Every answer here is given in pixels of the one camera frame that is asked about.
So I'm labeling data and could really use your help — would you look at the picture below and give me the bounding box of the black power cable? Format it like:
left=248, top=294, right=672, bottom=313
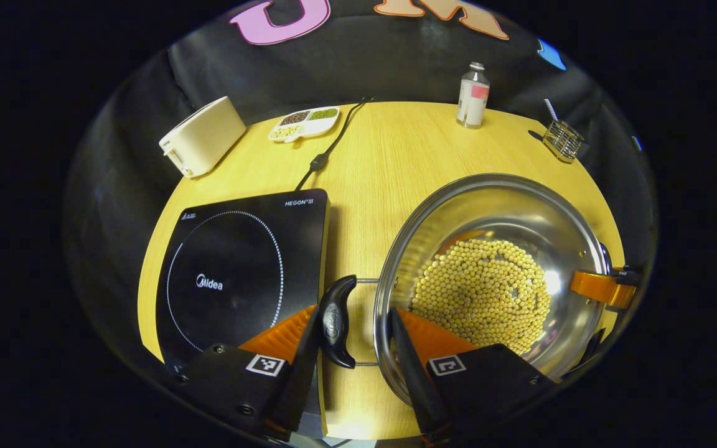
left=294, top=96, right=375, bottom=192

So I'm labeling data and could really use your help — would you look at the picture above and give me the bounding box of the small wire basket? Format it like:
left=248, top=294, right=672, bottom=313
left=542, top=119, right=586, bottom=164

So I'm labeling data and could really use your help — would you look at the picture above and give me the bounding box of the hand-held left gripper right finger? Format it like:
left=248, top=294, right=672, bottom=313
left=388, top=307, right=560, bottom=446

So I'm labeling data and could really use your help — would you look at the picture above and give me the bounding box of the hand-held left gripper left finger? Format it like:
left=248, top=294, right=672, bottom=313
left=175, top=304, right=323, bottom=444

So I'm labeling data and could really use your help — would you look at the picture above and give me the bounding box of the steel pot with black handles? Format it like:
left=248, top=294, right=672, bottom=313
left=320, top=173, right=614, bottom=408

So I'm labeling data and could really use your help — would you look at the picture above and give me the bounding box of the black induction cooktop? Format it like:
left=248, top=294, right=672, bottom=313
left=155, top=189, right=332, bottom=436

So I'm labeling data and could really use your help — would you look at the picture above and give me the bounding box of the black backdrop cloth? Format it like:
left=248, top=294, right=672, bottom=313
left=63, top=0, right=658, bottom=374

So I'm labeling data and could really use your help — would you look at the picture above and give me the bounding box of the white divided bean dish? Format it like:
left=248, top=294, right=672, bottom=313
left=268, top=107, right=340, bottom=144

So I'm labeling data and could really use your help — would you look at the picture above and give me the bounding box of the pile of yellow soybeans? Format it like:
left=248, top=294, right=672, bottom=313
left=410, top=238, right=552, bottom=355

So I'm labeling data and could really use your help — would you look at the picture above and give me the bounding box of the white toaster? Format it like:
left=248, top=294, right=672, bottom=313
left=159, top=96, right=248, bottom=179

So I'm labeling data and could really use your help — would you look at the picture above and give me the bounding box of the clear bottle with pink label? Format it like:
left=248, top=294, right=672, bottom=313
left=456, top=62, right=490, bottom=130

